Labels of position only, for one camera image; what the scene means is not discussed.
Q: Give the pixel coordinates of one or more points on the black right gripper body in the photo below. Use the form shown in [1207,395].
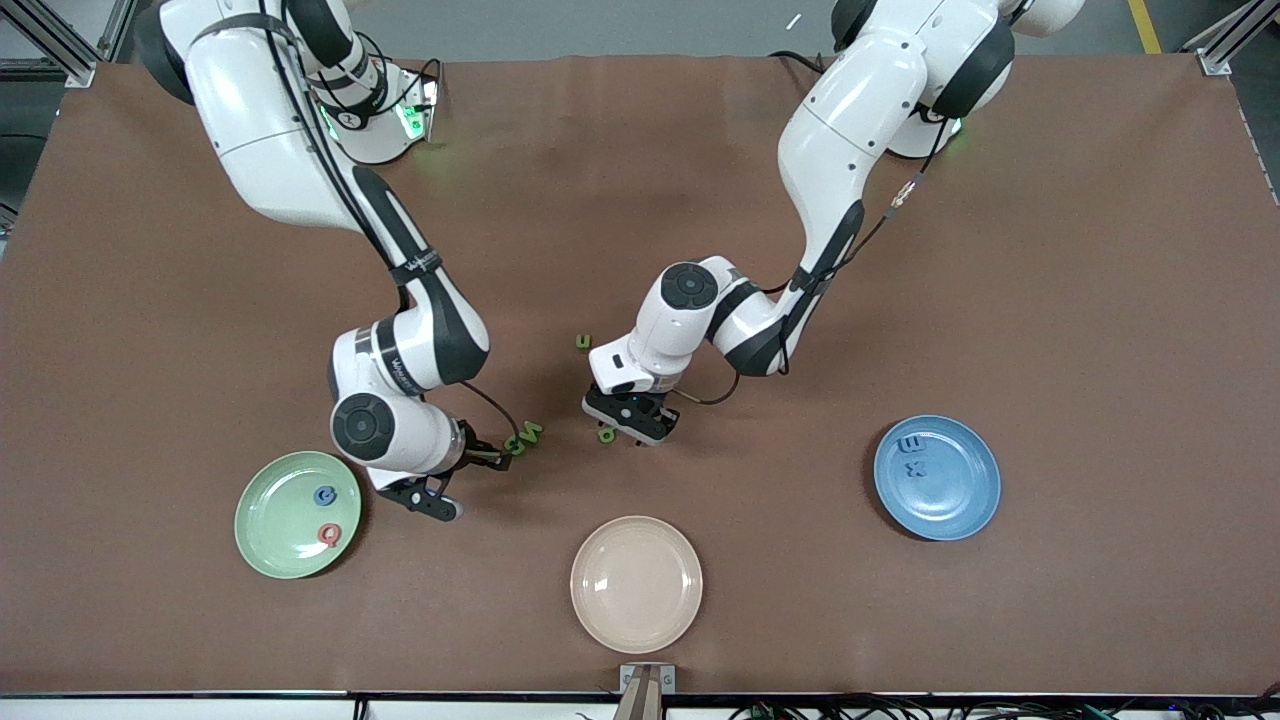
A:
[481,454]

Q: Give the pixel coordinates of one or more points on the green letter N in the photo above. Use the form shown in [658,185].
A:
[534,431]

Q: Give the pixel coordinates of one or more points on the blue letter C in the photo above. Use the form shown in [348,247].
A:
[325,495]

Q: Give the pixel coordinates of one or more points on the red letter Q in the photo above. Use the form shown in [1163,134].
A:
[329,534]

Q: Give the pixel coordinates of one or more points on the blue letter m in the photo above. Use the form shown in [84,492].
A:
[911,445]

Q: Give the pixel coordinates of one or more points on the blue letter x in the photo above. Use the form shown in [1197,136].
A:
[913,470]

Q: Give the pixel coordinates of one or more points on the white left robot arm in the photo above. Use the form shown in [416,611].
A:
[850,110]

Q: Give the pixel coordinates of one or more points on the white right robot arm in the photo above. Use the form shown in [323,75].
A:
[270,120]

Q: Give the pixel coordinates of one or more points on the beige plate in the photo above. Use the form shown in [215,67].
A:
[636,585]

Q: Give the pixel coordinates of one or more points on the green plate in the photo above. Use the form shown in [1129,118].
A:
[270,545]

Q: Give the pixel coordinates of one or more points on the blue plate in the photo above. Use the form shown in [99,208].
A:
[960,510]

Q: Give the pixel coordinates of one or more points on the brown table cover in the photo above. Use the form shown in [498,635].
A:
[1100,620]

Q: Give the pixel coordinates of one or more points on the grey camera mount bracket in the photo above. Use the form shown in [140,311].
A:
[647,690]

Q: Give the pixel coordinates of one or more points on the aluminium frame profile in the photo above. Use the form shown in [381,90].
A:
[1215,55]
[75,65]

